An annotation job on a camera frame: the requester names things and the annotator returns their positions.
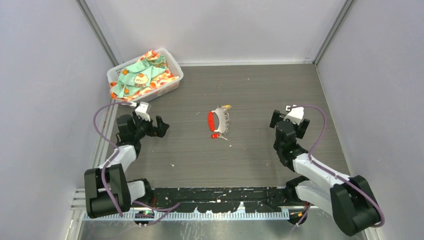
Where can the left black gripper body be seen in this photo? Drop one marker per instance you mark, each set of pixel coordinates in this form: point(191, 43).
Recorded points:
point(142, 128)

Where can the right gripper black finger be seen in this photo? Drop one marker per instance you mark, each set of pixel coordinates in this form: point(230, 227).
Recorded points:
point(302, 128)
point(276, 117)

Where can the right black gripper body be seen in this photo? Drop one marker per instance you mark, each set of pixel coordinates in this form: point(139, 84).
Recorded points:
point(276, 145)

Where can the key with yellow tag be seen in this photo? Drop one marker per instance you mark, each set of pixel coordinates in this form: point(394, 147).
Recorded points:
point(226, 107)

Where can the red keyring with metal chain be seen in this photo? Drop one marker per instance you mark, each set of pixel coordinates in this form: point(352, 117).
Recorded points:
point(218, 120)

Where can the key with red tag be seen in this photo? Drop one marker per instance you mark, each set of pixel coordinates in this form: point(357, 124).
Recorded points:
point(218, 136)

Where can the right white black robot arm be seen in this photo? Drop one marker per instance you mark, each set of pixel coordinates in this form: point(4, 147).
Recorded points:
point(348, 199)

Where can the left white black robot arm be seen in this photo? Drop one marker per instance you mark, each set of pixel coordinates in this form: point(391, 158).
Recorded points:
point(107, 190)

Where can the white plastic basket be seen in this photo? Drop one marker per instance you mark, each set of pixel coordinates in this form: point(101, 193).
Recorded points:
point(172, 66)

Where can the colourful patterned cloth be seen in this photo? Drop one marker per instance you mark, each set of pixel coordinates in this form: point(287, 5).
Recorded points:
point(145, 74)

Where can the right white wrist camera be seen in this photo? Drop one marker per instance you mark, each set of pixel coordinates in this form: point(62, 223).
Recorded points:
point(294, 114)

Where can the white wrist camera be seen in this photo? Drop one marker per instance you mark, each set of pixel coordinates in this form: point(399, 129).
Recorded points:
point(141, 109)
point(294, 114)

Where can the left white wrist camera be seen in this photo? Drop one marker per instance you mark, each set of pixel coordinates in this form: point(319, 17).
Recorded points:
point(141, 109)

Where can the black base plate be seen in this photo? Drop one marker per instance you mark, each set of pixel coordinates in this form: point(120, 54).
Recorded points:
point(268, 199)

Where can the aluminium front rail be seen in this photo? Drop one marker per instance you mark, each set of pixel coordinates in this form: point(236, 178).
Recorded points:
point(141, 214)

